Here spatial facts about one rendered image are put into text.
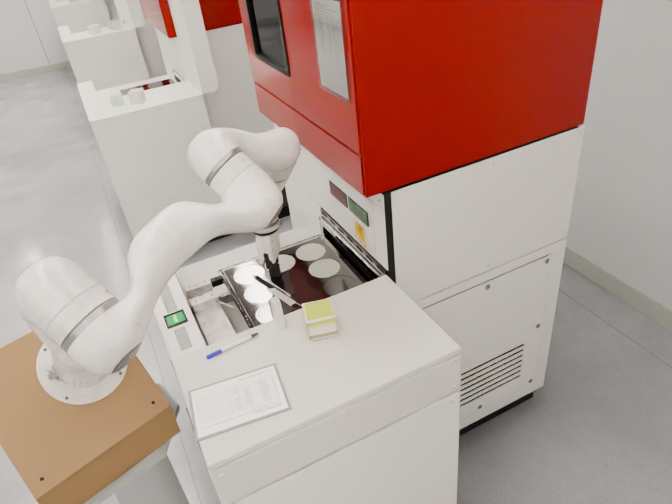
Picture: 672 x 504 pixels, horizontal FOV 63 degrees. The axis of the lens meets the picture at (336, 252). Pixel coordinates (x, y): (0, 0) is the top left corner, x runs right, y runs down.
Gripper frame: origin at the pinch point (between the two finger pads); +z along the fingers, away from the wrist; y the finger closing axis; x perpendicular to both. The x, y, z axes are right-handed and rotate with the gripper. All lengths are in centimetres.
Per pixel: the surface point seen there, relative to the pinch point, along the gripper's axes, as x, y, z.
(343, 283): 22.0, 4.4, 2.2
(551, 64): 80, -21, -51
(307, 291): 11.5, 8.1, 2.2
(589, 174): 127, -123, 34
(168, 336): -20.5, 34.2, -3.8
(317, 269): 12.9, -2.7, 2.0
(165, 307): -26.4, 22.1, -3.5
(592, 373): 118, -46, 92
